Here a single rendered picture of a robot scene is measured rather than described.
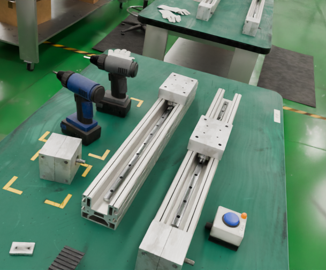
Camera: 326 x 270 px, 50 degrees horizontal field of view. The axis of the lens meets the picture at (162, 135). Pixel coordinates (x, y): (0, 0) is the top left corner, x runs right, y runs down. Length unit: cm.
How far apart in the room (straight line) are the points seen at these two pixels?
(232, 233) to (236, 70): 175
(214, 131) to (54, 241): 58
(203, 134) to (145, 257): 46
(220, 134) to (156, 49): 156
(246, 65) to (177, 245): 187
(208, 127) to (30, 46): 228
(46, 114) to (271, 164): 83
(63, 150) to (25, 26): 222
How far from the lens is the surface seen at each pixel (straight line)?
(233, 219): 95
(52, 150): 102
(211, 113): 131
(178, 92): 131
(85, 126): 116
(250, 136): 142
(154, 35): 258
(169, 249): 81
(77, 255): 86
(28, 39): 319
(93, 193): 91
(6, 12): 370
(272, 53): 475
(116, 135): 125
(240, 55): 251
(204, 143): 108
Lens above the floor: 152
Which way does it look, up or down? 35 degrees down
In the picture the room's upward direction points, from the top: 12 degrees clockwise
